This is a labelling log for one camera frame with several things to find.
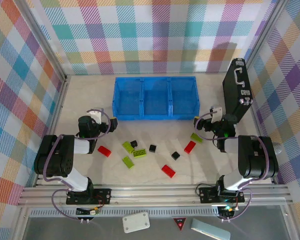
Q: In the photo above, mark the red lego brick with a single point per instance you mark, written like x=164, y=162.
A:
x=104, y=151
x=190, y=146
x=168, y=171

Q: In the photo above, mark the green lego brick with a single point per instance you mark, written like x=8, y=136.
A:
x=127, y=146
x=128, y=162
x=196, y=138
x=140, y=153

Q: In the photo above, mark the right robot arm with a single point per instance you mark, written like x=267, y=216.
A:
x=257, y=157

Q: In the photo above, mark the black lego brick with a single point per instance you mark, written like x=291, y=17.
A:
x=153, y=148
x=175, y=155
x=133, y=143

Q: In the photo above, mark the blue plastic bin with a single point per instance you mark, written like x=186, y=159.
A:
x=127, y=97
x=183, y=97
x=156, y=100

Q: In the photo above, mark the red glitter microphone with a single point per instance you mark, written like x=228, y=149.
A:
x=278, y=148

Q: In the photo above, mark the small controller board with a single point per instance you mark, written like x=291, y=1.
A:
x=90, y=212
x=227, y=211

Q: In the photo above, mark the white rectangular plate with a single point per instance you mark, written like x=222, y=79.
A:
x=136, y=222

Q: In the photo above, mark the red triangle sign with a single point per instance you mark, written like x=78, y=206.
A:
x=179, y=223

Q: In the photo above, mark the pale blue wedge block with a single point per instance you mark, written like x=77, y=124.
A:
x=210, y=228

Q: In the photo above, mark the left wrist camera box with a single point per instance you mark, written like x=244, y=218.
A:
x=96, y=116

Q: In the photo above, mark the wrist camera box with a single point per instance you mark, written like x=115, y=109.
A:
x=217, y=113
x=96, y=116

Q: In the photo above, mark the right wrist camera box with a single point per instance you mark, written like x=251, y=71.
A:
x=217, y=113

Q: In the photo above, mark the aluminium side rail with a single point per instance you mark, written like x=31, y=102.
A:
x=58, y=105
x=260, y=125

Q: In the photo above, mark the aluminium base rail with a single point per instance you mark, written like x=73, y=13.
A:
x=152, y=193

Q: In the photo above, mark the aluminium frame post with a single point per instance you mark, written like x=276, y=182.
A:
x=47, y=41
x=265, y=32

